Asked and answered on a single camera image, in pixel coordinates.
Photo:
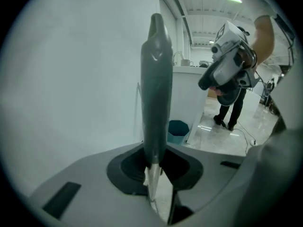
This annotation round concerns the person's right forearm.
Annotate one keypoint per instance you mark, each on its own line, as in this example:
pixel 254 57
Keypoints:
pixel 264 39

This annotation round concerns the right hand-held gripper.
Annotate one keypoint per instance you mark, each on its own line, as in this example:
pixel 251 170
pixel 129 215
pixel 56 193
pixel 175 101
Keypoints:
pixel 228 33

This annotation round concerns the white box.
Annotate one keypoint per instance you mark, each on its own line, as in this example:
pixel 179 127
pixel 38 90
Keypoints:
pixel 253 100

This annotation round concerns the white toothbrush cup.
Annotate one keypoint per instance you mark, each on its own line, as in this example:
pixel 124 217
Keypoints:
pixel 185 63

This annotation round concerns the person's right hand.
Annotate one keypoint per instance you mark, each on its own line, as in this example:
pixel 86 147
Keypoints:
pixel 217 91

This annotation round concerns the white vanity sink cabinet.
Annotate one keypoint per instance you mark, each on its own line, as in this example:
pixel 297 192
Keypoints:
pixel 187 91

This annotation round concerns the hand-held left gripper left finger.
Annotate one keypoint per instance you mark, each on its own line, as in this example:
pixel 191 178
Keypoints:
pixel 94 197

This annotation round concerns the person's white shirt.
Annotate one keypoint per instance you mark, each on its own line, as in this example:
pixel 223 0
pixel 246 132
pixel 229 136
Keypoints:
pixel 279 174

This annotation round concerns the blue trash bin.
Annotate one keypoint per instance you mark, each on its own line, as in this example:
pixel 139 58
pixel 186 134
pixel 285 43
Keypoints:
pixel 177 132

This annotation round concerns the black round device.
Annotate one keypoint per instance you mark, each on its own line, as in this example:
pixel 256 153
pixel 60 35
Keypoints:
pixel 228 99

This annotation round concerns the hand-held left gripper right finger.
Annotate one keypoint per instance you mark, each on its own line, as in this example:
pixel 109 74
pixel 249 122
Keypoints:
pixel 213 178

